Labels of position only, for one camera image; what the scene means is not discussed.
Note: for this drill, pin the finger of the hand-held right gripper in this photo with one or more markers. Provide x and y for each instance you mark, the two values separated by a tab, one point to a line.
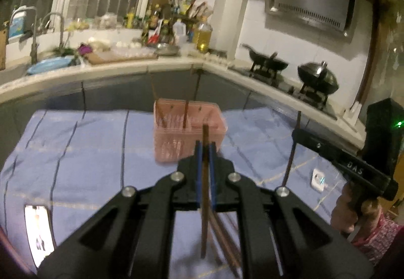
314	143

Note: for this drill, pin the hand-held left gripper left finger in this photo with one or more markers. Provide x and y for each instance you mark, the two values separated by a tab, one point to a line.
198	171

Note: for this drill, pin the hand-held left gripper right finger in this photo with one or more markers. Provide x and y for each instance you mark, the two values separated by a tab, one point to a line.
212	171

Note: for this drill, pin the brown wooden chopstick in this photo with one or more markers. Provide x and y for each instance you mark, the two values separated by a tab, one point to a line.
157	102
225	250
204	228
290	159
185	115

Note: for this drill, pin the pink plastic utensil basket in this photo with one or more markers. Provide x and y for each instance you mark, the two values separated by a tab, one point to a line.
176	146

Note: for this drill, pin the person's right forearm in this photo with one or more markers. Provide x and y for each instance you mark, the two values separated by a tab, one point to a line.
380	236

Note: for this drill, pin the person's right hand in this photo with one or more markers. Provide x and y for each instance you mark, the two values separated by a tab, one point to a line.
342	212

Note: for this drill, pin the white small device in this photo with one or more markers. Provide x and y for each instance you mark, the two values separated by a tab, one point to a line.
316	179

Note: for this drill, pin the black gas stove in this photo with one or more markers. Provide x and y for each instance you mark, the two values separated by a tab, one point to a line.
284	85

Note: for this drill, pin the black wok with lid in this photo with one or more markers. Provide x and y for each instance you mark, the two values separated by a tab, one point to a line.
317	77

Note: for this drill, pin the wooden spatula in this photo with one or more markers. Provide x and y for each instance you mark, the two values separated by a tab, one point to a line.
273	55

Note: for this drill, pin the blue checked tablecloth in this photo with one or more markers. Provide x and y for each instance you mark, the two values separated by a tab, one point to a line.
94	156

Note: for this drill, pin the grey base cabinets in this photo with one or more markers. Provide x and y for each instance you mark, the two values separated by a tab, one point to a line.
126	93

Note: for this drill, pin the white round food pieces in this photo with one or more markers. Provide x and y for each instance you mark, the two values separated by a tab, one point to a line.
217	60

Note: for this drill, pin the white kitchen counter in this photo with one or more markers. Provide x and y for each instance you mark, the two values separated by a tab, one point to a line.
126	69

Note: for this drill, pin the steel bowl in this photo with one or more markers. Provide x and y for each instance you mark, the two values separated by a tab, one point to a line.
167	49

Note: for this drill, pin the yellow cooking oil bottle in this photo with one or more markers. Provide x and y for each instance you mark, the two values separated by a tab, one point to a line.
202	36

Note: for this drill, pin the flat wooden cutting board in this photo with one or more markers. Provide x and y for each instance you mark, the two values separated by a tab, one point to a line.
120	58

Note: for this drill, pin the white plastic jug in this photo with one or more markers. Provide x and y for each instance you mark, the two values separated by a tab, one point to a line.
179	31

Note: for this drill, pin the row of condiment bottles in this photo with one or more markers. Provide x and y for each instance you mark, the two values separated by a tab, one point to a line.
154	19

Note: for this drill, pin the pile of seasoning packets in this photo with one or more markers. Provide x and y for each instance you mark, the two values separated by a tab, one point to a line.
192	7

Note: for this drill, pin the magenta fruit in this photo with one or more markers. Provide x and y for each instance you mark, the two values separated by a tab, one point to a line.
84	49

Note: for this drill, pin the black smartphone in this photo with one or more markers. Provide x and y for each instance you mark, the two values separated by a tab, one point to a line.
39	235

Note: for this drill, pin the blue plate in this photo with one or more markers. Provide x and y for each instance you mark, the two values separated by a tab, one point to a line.
50	65

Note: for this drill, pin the curved steel faucet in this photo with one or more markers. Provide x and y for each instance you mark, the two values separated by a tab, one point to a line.
61	30

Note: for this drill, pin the steel kitchen faucet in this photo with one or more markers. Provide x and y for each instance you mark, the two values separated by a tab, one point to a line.
34	39

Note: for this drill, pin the upright wooden cutting board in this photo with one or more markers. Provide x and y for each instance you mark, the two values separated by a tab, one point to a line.
2	52

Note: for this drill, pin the blue white container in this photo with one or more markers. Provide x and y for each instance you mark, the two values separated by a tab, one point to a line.
17	23

